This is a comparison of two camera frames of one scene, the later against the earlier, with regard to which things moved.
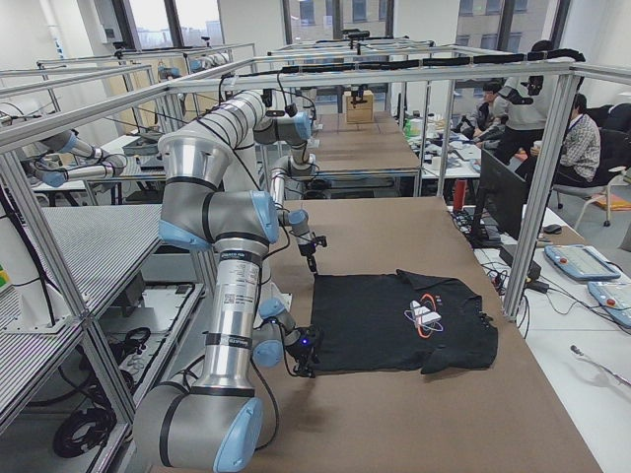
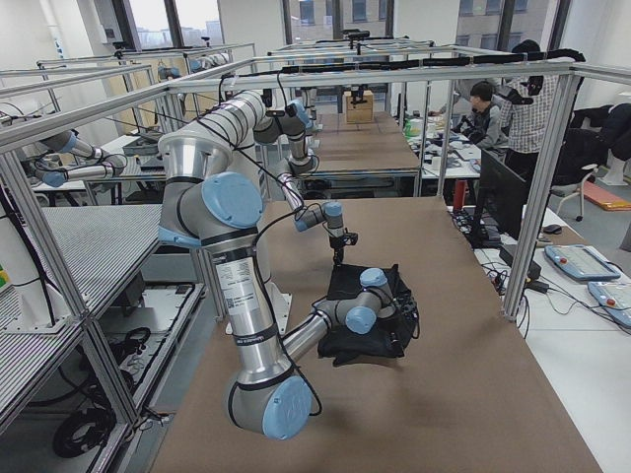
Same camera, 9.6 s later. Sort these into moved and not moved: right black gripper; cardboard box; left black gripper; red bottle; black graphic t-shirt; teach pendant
Moved: left black gripper; black graphic t-shirt; right black gripper
Not moved: cardboard box; teach pendant; red bottle
